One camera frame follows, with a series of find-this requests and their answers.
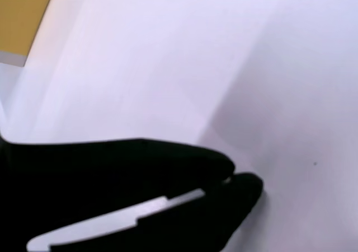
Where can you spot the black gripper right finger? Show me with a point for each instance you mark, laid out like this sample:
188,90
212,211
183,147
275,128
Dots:
195,224

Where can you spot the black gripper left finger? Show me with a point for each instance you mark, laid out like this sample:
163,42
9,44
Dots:
98,173

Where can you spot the yellow box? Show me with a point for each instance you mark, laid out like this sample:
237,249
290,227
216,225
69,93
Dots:
19,16

